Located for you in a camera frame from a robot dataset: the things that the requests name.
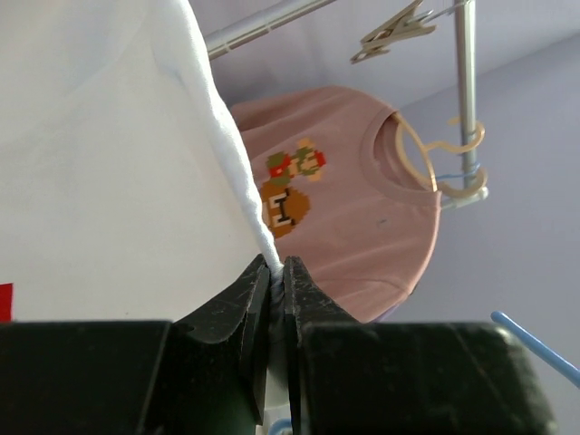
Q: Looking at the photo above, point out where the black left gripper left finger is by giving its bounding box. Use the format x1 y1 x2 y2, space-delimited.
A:
172 255 270 425

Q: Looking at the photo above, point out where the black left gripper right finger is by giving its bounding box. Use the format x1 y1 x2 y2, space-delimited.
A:
283 256 358 434

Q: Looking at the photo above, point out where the white red printed t-shirt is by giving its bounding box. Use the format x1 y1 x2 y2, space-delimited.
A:
0 0 291 427

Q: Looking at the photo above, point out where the light blue wire hanger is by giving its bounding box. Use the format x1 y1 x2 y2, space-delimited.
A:
490 311 580 389

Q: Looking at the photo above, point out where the lilac t-shirt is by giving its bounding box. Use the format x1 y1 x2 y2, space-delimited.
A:
373 296 408 323

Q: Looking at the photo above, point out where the pink t-shirt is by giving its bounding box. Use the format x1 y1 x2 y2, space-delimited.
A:
231 86 441 322

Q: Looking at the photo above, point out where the wooden hanger under pink shirt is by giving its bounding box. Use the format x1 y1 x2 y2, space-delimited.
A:
393 112 487 200

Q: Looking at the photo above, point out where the blue hanger under lilac shirt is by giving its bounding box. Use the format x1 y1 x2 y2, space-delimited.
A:
435 162 480 183

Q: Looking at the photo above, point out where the wooden clip hanger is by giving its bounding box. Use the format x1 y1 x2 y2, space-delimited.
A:
349 0 463 64

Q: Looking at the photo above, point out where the white clothes rack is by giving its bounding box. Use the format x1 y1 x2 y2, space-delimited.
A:
205 1 488 210

